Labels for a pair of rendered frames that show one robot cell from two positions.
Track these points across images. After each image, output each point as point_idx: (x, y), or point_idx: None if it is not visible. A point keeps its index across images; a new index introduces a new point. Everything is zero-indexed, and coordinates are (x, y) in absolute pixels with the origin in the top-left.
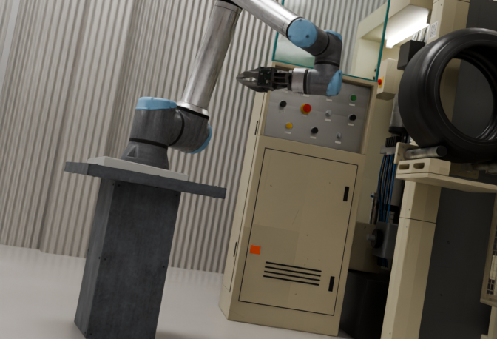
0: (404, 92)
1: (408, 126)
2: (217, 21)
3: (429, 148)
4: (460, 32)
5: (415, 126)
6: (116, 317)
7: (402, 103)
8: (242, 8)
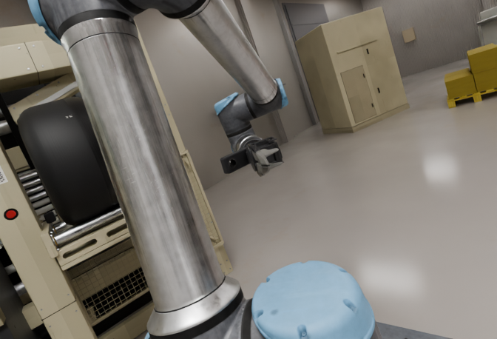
0: (83, 167)
1: (86, 203)
2: (151, 76)
3: (117, 209)
4: None
5: (103, 196)
6: None
7: (80, 181)
8: (231, 55)
